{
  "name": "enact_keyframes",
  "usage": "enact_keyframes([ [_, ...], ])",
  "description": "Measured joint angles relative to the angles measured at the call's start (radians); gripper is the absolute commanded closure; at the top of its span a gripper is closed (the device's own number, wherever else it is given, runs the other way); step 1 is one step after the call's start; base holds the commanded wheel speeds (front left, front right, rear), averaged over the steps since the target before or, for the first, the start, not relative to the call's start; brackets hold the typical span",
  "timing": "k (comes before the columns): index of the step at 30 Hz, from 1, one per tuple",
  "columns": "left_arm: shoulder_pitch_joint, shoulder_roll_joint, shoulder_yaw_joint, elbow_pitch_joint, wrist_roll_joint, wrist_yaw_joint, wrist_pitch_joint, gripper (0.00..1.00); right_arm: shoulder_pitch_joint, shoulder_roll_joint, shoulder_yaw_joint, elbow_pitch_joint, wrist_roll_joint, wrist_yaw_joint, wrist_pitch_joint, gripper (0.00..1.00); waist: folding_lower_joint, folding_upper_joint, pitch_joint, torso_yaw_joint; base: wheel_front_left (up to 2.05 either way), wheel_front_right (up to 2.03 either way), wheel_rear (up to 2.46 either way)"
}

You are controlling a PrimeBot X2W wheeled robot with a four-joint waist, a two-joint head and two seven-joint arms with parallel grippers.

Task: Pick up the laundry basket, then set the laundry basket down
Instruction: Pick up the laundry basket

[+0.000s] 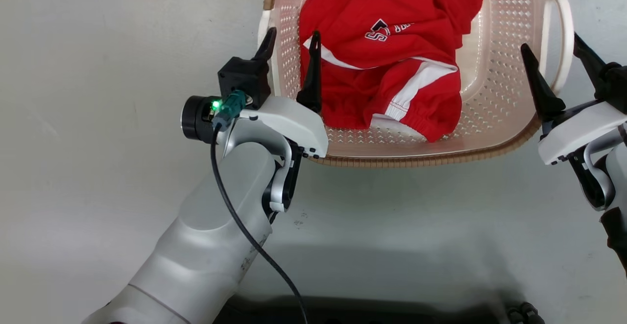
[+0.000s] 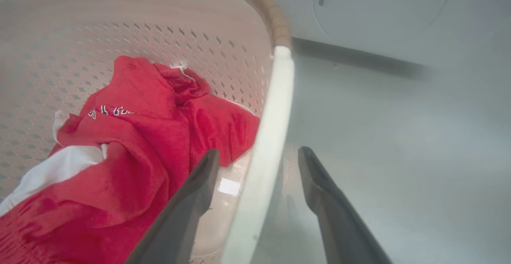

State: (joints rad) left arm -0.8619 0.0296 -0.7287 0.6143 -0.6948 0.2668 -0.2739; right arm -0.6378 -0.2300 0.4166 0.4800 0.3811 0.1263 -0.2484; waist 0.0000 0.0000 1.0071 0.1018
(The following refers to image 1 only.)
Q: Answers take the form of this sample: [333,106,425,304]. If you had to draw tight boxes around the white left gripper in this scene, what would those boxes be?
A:
[239,26,329,160]

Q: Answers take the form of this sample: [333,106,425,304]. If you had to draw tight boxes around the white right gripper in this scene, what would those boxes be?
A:
[520,32,627,166]

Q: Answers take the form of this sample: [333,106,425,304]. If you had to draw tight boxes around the beige plastic laundry basket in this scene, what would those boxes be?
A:
[258,0,575,169]

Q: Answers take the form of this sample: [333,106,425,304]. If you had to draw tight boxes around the red white garment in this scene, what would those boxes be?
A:
[298,0,488,143]

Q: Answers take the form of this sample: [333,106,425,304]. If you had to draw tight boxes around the green cable connector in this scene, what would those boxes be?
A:
[212,90,248,131]

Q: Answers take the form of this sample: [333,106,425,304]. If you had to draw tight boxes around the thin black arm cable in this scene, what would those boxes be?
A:
[210,121,309,324]

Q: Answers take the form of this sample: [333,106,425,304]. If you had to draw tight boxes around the black corrugated cable hose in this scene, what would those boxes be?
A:
[506,302,547,324]

